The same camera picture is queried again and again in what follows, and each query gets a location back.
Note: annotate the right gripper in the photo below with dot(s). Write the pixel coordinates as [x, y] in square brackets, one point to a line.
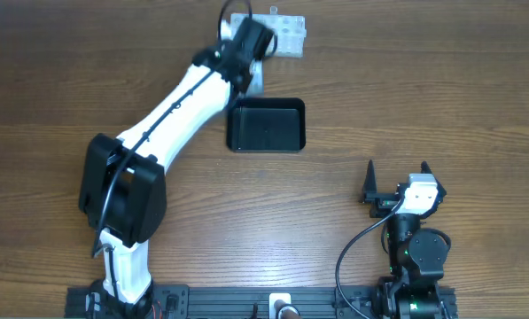
[381, 204]

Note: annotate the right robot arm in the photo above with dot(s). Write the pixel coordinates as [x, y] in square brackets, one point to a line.
[423, 252]

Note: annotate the clear test tube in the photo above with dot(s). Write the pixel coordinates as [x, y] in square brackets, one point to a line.
[256, 82]
[273, 11]

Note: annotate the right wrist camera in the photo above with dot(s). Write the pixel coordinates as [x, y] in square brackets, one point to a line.
[419, 192]

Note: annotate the white test tube rack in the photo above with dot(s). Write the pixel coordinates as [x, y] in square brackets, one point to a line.
[290, 40]

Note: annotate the black tray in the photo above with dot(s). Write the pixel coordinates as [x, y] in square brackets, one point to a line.
[268, 128]

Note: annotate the mounting rail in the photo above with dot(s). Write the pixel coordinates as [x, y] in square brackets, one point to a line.
[228, 303]

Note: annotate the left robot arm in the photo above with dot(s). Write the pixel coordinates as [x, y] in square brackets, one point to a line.
[189, 106]

